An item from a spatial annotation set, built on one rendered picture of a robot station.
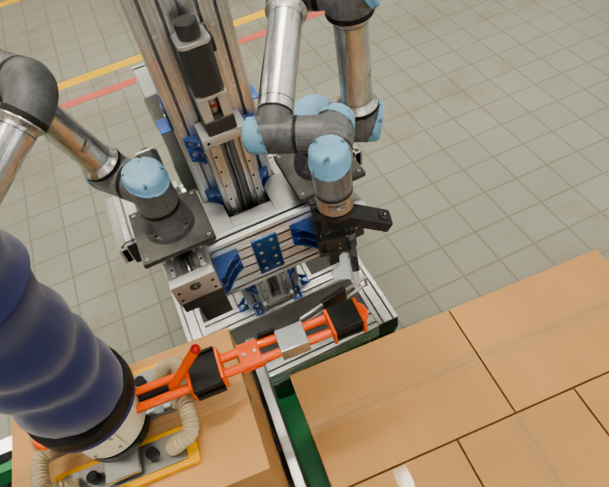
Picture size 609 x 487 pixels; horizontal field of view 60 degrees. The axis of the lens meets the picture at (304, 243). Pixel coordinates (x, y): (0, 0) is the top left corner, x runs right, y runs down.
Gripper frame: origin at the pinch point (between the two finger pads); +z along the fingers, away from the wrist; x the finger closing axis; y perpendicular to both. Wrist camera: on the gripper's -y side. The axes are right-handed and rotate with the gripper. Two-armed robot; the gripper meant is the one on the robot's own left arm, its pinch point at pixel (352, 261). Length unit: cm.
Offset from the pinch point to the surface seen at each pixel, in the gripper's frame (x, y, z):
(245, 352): 10.8, 28.7, 12.0
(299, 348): 12.0, 16.1, 13.2
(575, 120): -154, -158, 121
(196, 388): 17.9, 40.2, 11.0
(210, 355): 9.8, 36.9, 11.8
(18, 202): -184, 183, 122
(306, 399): 2, 20, 67
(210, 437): 23, 42, 27
